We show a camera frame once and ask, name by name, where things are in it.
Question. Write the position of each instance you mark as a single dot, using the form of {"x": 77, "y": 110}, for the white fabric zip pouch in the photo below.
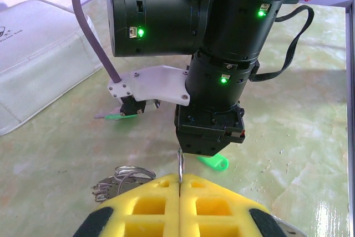
{"x": 38, "y": 62}

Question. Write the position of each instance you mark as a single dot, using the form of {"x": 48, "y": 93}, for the wide aluminium base rail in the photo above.
{"x": 350, "y": 109}

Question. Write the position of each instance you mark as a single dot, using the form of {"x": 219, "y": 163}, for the green plastic key tag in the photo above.
{"x": 213, "y": 162}

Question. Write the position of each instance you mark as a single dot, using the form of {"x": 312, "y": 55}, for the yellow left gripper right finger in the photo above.
{"x": 241, "y": 220}

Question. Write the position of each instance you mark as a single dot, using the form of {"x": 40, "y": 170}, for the green headed metal key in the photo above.
{"x": 116, "y": 116}

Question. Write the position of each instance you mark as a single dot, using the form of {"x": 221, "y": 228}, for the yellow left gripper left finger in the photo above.
{"x": 122, "y": 220}

